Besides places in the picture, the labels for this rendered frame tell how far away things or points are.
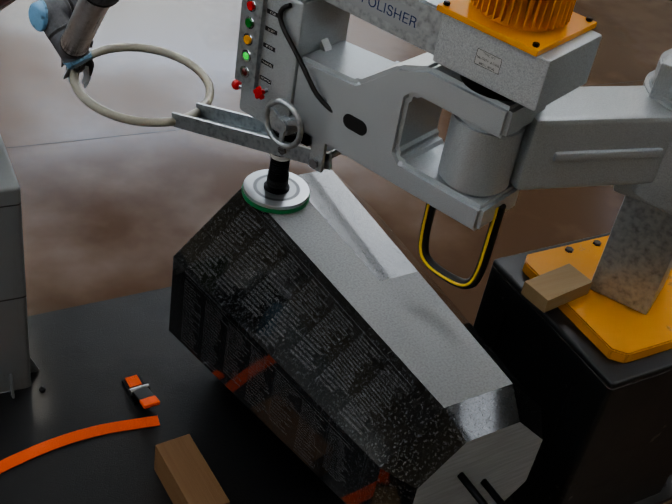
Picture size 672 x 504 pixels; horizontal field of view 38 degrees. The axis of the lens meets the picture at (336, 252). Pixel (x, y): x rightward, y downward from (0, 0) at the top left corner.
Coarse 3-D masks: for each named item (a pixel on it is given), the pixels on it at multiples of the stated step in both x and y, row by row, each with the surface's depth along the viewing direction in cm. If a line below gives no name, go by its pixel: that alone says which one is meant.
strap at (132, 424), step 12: (132, 420) 335; (144, 420) 336; (156, 420) 337; (72, 432) 327; (84, 432) 328; (96, 432) 329; (108, 432) 330; (48, 444) 322; (60, 444) 323; (12, 456) 316; (24, 456) 317; (36, 456) 317; (0, 468) 312
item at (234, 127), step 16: (176, 112) 325; (208, 112) 330; (224, 112) 324; (192, 128) 321; (208, 128) 316; (224, 128) 310; (240, 128) 320; (256, 128) 317; (240, 144) 308; (256, 144) 303; (272, 144) 298; (304, 160) 292
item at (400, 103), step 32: (320, 64) 269; (352, 64) 270; (384, 64) 272; (416, 64) 248; (320, 96) 270; (352, 96) 264; (384, 96) 257; (416, 96) 251; (448, 96) 243; (480, 96) 238; (320, 128) 277; (352, 128) 268; (384, 128) 261; (416, 128) 264; (512, 128) 238; (320, 160) 284; (384, 160) 265; (416, 160) 264; (416, 192) 262; (448, 192) 256; (512, 192) 261; (480, 224) 254
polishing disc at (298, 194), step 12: (252, 180) 315; (264, 180) 316; (288, 180) 318; (300, 180) 319; (252, 192) 310; (264, 192) 311; (288, 192) 313; (300, 192) 314; (264, 204) 306; (276, 204) 307; (288, 204) 308; (300, 204) 310
